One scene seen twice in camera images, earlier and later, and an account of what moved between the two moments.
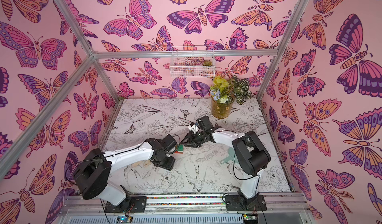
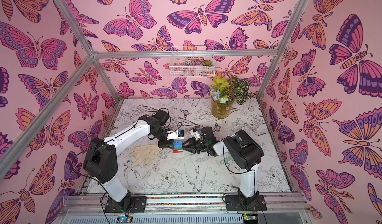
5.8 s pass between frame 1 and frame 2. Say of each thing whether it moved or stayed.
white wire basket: stayed
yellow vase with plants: stayed
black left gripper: moved
